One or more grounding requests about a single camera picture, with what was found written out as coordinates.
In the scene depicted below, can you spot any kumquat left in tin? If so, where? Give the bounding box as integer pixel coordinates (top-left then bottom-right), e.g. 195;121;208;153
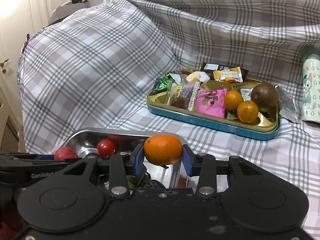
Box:
224;90;244;112

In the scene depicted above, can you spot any clear dried fruit packet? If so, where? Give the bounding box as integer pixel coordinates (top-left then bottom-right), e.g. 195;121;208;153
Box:
169;81;200;111

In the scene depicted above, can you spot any brown round fruit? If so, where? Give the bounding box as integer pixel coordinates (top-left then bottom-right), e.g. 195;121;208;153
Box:
251;83;279;113

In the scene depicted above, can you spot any orange pastry packet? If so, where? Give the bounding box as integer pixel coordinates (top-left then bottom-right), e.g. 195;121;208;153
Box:
213;67;244;83

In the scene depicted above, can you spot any brass door handle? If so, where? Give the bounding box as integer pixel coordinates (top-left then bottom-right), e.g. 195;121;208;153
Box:
0;59;9;74

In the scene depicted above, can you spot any dark mangosteen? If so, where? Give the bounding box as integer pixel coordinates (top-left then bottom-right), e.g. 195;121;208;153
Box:
142;179;165;189

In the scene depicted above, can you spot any kumquat in tin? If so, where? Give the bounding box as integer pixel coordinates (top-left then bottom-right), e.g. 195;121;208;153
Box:
237;101;259;124
224;90;244;112

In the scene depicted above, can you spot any green foil candy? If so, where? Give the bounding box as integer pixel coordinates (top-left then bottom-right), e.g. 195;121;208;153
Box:
152;71;180;94

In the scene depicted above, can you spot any plaid bed sheet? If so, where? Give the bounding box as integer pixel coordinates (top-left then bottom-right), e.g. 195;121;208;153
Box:
17;0;319;239

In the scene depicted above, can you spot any stainless steel tray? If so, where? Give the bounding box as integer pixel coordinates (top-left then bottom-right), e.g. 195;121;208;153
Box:
61;128;187;189

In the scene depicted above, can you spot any cucumber chunk on side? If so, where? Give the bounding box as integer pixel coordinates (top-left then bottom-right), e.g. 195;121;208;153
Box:
126;165;150;189

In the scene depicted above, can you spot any large orange mandarin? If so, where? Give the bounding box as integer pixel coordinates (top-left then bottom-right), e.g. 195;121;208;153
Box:
144;135;183;166

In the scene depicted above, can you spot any black snack packet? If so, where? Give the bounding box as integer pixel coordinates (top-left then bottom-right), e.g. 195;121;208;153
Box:
200;62;249;81

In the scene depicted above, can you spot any pink snack packet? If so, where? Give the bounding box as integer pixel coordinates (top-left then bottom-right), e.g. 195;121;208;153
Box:
194;88;227;118

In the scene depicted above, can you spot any teal gold snack tin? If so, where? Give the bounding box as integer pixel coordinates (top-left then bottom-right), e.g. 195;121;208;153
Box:
146;68;281;141

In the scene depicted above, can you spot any silver foil packet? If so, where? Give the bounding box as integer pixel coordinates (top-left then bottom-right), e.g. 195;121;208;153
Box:
275;85;299;124

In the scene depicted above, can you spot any kumquat right in tin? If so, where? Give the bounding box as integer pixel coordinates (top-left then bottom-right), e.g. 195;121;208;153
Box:
237;101;259;124

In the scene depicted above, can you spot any red cherry tomato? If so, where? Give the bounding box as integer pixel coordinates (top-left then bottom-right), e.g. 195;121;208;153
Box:
107;134;125;151
97;139;116;159

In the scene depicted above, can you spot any red radish lower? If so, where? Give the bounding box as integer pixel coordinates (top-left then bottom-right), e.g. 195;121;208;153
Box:
54;147;79;160

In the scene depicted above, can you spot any white green cartoon bottle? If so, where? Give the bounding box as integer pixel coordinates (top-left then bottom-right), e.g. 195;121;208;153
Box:
302;46;320;123

